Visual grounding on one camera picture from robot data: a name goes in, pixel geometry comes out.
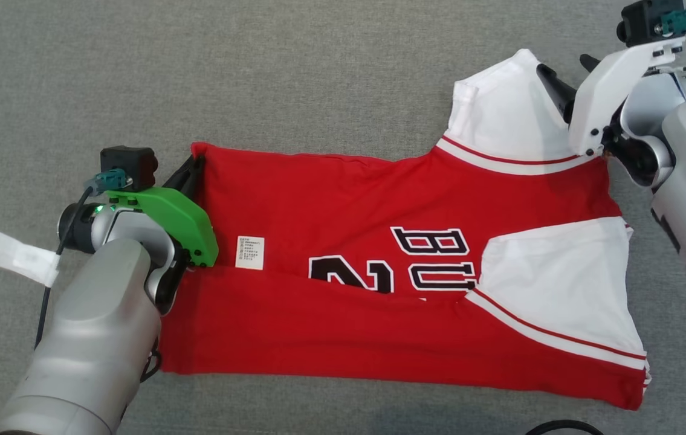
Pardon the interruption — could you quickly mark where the grey fabric sofa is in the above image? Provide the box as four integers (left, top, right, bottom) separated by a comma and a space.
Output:
0, 0, 686, 435

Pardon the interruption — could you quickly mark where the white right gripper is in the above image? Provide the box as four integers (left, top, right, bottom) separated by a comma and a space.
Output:
536, 37, 686, 158

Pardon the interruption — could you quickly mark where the red and white jersey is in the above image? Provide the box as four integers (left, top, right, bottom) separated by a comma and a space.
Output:
158, 48, 652, 411

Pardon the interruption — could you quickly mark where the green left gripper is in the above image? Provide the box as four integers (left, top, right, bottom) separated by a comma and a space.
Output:
104, 156, 219, 268

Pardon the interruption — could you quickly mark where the white tape tag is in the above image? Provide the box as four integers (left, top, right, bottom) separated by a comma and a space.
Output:
0, 221, 60, 288

